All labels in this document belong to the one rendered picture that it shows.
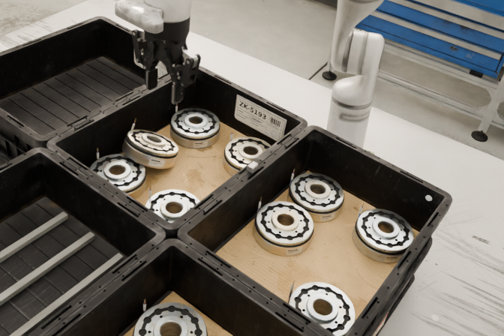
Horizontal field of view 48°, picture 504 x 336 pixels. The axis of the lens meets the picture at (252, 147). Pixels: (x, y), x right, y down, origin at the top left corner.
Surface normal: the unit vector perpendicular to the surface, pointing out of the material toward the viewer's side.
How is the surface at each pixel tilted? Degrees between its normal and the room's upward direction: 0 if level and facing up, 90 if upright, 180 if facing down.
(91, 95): 0
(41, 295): 0
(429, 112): 0
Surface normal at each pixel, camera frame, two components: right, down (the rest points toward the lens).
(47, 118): 0.12, -0.78
